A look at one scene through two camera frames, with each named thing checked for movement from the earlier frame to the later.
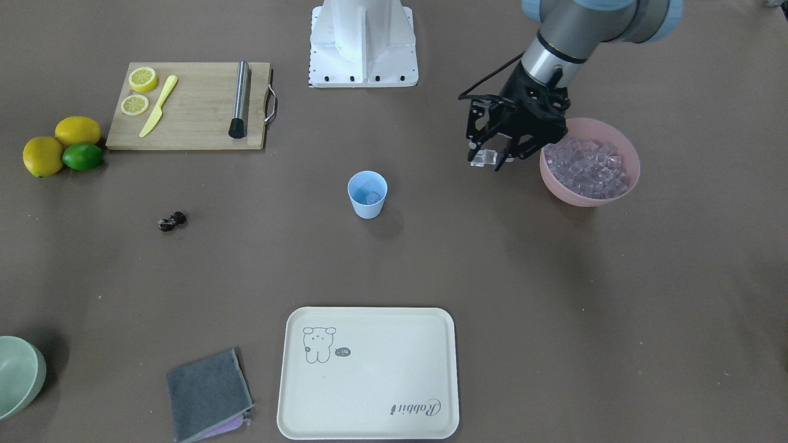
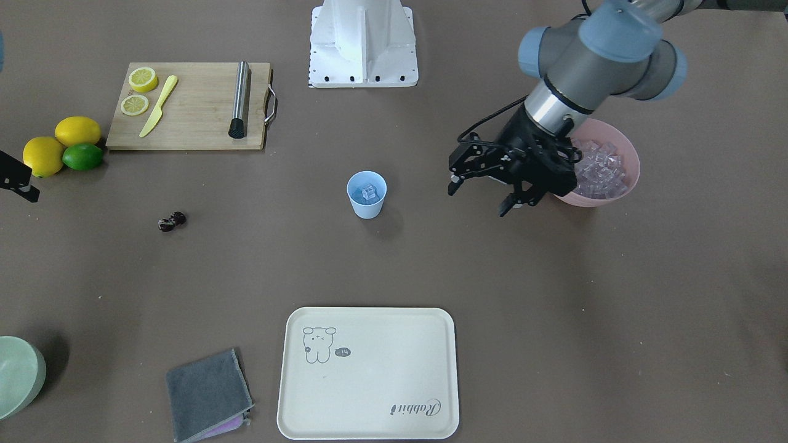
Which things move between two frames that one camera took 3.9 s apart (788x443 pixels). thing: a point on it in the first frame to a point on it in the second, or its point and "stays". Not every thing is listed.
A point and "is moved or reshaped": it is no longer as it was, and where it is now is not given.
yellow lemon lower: [42, 156] stays
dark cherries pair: [176, 218] stays
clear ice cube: [484, 156] is moved or reshaped
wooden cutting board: [179, 106] stays
